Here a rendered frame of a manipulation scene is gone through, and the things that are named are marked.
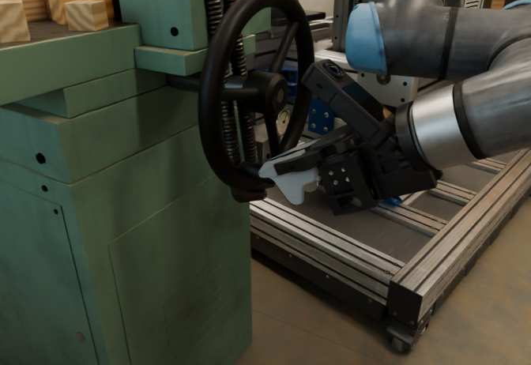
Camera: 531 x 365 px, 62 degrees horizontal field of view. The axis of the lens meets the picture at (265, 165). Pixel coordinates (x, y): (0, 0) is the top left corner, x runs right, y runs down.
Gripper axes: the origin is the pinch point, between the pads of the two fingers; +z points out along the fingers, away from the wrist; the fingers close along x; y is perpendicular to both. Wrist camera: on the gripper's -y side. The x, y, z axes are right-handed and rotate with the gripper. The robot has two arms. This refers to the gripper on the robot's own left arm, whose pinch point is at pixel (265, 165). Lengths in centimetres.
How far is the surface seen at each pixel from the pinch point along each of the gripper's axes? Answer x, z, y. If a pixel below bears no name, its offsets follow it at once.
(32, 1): -1.6, 25.0, -34.9
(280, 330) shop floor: 40, 54, 56
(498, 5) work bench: 277, 4, 6
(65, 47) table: -8.4, 13.6, -23.7
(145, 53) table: 2.3, 12.7, -20.4
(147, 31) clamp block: 4.3, 12.4, -23.3
